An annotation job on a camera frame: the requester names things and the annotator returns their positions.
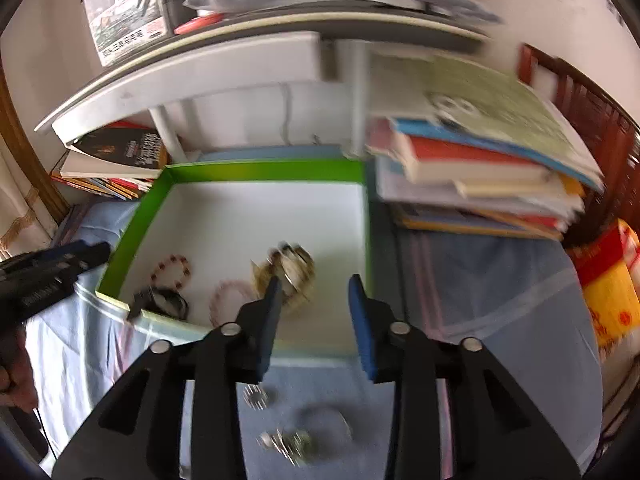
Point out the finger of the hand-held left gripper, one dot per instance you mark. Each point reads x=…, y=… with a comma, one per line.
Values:
x=85, y=257

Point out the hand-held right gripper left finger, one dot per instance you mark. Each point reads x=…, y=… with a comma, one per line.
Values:
x=267, y=330

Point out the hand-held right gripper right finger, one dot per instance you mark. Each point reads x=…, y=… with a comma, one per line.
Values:
x=362, y=335

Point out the black wristwatch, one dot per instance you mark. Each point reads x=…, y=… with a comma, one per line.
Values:
x=160, y=302

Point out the green cardboard box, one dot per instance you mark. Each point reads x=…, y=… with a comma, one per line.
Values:
x=225, y=220

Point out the person's left hand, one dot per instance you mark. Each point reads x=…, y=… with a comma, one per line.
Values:
x=17, y=375

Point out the beige curtain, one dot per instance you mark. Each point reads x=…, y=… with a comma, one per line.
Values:
x=22, y=215

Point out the silver bangle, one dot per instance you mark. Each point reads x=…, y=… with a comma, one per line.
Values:
x=345, y=422

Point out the stack of thin colourful books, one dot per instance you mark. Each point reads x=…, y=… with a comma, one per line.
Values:
x=110, y=160

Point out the tall stack of books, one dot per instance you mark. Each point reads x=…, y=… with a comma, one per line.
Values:
x=475, y=160

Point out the grey white desk shelf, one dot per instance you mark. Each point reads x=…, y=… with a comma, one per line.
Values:
x=225, y=70

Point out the marker pen box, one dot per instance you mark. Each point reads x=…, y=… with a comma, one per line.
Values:
x=125, y=15

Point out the red yellow paper bag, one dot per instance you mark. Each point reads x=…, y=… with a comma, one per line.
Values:
x=615, y=290

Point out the wooden chair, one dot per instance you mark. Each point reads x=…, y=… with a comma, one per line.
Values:
x=590, y=110

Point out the brown wooden window frame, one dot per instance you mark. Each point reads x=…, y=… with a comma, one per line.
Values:
x=30, y=160

